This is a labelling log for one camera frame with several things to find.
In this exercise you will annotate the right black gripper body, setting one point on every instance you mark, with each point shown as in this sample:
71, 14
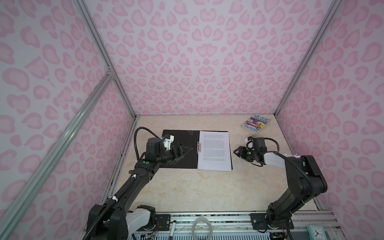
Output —
255, 153

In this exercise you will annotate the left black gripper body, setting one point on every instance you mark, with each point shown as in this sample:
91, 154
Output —
165, 157

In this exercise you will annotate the printed paper sheet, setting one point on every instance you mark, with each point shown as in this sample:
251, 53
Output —
214, 152

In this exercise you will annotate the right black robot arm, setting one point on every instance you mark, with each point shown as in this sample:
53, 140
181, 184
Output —
304, 178

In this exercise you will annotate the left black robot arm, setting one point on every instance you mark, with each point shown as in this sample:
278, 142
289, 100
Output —
113, 220

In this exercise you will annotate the colourful paperback book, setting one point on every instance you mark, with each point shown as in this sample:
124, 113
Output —
255, 123

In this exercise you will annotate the coiled clear tube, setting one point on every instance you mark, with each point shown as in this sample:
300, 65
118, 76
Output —
202, 223

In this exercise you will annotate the white marker pen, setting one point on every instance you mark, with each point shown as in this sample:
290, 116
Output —
172, 231

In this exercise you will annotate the teal desk clock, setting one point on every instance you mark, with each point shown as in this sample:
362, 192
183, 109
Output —
316, 233

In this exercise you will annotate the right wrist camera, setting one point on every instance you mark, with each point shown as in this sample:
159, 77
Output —
256, 144

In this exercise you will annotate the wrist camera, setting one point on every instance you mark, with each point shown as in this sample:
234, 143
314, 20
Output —
256, 144
168, 141

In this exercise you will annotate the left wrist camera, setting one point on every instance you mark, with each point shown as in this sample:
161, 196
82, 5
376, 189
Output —
168, 141

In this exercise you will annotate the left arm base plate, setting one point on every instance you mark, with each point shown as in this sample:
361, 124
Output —
161, 222

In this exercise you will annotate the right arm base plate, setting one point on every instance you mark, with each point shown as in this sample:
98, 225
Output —
260, 223

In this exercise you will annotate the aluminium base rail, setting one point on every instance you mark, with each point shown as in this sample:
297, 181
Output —
237, 226

